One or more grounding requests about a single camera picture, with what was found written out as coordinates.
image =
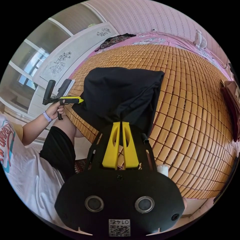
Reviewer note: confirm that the person's left hand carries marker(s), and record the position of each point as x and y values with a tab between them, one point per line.
53	111

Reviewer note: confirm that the white fan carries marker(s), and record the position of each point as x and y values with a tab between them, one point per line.
200	40

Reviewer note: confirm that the person's left forearm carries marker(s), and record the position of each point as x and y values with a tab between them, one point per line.
35	127

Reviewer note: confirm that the dark floral garment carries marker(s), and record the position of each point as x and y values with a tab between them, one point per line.
112	41

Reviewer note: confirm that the window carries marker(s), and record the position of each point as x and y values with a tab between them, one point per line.
31	69

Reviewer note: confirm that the pile of clothes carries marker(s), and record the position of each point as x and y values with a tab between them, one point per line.
231	97

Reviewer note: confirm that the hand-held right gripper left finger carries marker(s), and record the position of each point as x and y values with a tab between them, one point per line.
110	153

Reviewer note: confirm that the bed with woven mat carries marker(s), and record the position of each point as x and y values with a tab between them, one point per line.
187	112

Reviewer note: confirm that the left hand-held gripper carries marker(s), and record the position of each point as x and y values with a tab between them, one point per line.
65	88

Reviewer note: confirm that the black long sleeve shirt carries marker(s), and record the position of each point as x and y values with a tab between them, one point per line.
120	93

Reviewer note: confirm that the person's body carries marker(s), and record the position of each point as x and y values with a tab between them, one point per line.
28	168

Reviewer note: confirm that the white headboard with flower print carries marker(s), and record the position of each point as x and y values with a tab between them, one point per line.
61	61

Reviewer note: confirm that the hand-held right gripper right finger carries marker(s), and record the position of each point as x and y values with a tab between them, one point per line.
130	153

